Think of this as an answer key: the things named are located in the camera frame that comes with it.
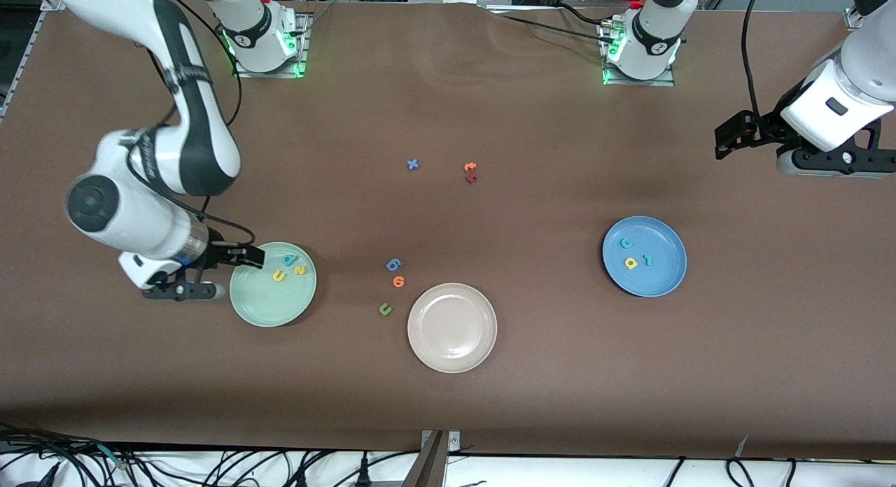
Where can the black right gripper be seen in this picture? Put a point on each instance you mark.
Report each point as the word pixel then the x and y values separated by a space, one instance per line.
pixel 218 252

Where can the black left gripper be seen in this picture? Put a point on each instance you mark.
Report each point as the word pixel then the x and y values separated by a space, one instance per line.
pixel 767 128

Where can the blue foam digit six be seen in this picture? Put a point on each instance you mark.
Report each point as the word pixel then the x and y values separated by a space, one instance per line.
pixel 393 264

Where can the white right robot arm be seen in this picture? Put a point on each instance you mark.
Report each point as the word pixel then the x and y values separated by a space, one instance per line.
pixel 133 221

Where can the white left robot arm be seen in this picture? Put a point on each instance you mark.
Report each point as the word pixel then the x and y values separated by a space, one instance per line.
pixel 654 36

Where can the green plate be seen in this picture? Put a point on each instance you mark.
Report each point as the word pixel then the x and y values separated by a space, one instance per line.
pixel 273 301

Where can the blue plate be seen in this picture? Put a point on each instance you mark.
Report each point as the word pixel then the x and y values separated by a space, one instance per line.
pixel 651 277

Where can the beige plate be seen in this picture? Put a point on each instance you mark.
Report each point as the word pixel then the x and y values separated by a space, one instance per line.
pixel 452 327

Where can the black power plug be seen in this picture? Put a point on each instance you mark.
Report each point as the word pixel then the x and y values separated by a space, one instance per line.
pixel 363 469

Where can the brown table cover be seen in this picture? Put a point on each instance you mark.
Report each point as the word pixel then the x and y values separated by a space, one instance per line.
pixel 490 109

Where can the dark grey metal beam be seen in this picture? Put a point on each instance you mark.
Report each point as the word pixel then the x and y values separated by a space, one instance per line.
pixel 428 466

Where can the white paper scrap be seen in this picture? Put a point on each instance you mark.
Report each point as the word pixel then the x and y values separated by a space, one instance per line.
pixel 740 445

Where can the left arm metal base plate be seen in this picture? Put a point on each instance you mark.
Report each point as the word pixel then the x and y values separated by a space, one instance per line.
pixel 644 82

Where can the aluminium frame profile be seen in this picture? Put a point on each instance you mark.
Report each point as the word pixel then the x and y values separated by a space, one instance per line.
pixel 23 59
pixel 857 17

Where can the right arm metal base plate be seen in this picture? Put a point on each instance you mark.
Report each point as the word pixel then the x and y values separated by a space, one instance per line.
pixel 305 46

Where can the small silver bracket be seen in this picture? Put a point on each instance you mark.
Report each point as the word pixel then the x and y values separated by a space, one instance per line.
pixel 454 441

